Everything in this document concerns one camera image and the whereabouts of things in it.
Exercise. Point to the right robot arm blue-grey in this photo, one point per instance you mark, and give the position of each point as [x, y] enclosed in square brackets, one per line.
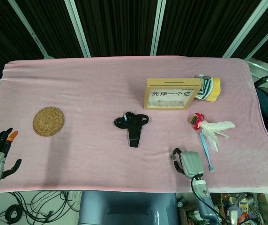
[203, 191]

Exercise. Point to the wooden money box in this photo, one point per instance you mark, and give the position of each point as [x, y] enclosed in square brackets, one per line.
[171, 82]

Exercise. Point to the light blue toothbrush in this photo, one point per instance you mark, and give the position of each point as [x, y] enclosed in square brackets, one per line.
[205, 147]

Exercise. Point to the round woven rattan coaster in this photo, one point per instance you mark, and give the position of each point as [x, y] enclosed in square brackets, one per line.
[48, 120]

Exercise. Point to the blue-grey robot torso base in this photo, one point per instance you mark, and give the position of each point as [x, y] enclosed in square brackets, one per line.
[124, 206]

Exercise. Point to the striped sock with yellow roll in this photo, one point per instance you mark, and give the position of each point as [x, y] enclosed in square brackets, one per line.
[214, 90]

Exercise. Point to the right robot hand grey back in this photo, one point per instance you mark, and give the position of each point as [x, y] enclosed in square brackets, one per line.
[191, 162]

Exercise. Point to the white feather shuttlecock colourful base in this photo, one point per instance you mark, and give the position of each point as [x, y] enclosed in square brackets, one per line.
[209, 127]

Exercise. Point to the cardboard box of clutter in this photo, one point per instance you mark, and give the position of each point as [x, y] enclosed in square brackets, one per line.
[239, 208]

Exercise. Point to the white aluminium frame post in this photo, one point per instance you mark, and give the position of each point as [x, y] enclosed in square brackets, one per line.
[77, 28]
[265, 39]
[246, 28]
[28, 28]
[158, 25]

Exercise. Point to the pink table cloth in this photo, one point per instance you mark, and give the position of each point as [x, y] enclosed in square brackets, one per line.
[89, 89]

